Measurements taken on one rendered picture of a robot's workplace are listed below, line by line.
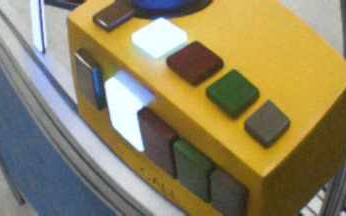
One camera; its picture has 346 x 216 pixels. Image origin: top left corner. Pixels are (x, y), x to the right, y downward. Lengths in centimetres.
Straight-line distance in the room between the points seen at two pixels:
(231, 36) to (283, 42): 3
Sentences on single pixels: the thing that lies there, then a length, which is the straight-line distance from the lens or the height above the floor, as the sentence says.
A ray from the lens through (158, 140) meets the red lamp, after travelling 37.
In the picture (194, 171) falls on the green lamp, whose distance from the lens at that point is 36.
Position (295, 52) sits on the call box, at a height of 107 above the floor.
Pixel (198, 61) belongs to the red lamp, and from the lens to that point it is 36.
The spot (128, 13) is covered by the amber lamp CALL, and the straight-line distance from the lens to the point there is 40.
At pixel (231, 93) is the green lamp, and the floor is 108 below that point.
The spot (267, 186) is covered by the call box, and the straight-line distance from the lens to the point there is 34.
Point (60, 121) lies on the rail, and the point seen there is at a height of 86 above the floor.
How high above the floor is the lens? 134
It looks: 48 degrees down
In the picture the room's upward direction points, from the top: 8 degrees counter-clockwise
